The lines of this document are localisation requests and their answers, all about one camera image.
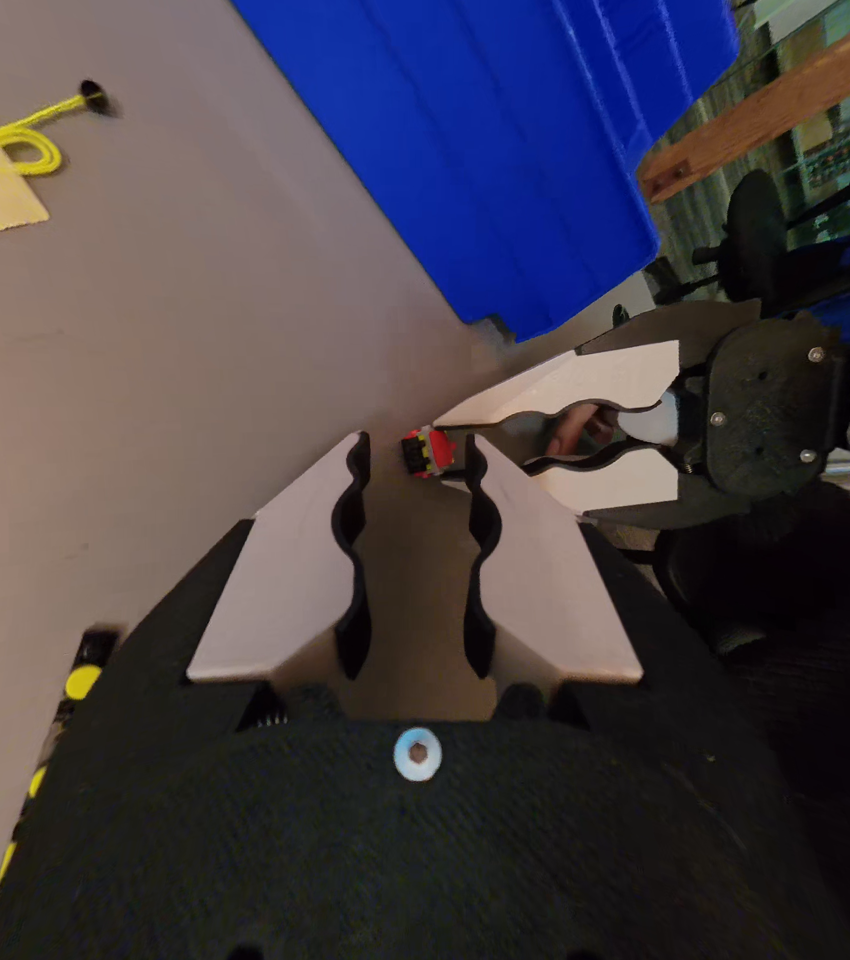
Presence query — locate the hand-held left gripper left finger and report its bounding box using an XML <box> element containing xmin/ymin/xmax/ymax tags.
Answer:
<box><xmin>186</xmin><ymin>430</ymin><xmax>374</xmax><ymax>684</ymax></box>

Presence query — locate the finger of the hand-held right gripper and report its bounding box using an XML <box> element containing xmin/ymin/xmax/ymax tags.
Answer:
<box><xmin>522</xmin><ymin>441</ymin><xmax>752</xmax><ymax>531</ymax></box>
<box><xmin>432</xmin><ymin>298</ymin><xmax>764</xmax><ymax>432</ymax></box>

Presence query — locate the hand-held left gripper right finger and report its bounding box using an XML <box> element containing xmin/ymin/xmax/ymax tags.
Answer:
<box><xmin>462</xmin><ymin>432</ymin><xmax>645</xmax><ymax>686</ymax></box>

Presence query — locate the red yellow lego assembly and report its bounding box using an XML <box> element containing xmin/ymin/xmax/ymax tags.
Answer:
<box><xmin>400</xmin><ymin>425</ymin><xmax>459</xmax><ymax>481</ymax></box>

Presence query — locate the black yellow lego spider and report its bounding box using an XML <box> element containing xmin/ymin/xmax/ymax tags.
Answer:
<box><xmin>0</xmin><ymin>626</ymin><xmax>123</xmax><ymax>905</ymax></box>

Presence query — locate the person's right hand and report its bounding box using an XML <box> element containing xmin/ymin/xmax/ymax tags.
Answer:
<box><xmin>545</xmin><ymin>403</ymin><xmax>622</xmax><ymax>457</ymax></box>

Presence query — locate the person's black knit sweater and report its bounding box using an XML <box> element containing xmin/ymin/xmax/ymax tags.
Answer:
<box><xmin>657</xmin><ymin>480</ymin><xmax>850</xmax><ymax>960</ymax></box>

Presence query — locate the blue plastic bin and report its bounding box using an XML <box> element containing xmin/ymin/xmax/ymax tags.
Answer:
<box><xmin>230</xmin><ymin>0</ymin><xmax>741</xmax><ymax>345</ymax></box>

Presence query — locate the wooden post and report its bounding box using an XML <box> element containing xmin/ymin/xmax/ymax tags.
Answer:
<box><xmin>638</xmin><ymin>0</ymin><xmax>850</xmax><ymax>205</ymax></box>

